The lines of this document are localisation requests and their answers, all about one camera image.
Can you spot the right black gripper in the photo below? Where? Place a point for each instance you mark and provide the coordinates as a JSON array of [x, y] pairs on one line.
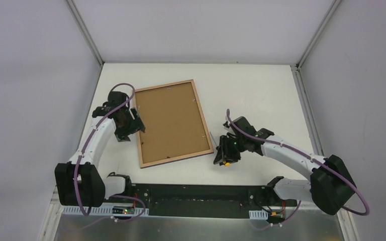
[[226, 153]]

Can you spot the white cable duct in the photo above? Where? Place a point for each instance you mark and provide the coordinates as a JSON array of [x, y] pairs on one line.
[[258, 215], [108, 210]]

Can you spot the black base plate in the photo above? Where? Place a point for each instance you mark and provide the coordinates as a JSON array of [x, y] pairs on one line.
[[205, 201]]

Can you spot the right white cable duct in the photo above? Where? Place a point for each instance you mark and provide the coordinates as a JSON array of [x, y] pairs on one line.
[[258, 215]]

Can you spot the left white cable duct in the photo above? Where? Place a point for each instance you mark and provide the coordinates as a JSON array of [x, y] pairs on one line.
[[108, 210]]

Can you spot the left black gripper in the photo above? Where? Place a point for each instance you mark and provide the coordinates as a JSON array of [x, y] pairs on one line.
[[132, 123]]

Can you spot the blue wooden picture frame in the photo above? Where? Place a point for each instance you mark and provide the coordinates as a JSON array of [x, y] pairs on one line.
[[175, 125]]

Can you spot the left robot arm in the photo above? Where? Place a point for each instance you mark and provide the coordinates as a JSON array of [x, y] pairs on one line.
[[78, 180]]

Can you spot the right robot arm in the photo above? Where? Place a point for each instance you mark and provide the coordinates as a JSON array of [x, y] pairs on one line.
[[326, 181]]

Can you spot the black yellow screwdriver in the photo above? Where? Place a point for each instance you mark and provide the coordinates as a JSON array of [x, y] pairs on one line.
[[224, 142]]

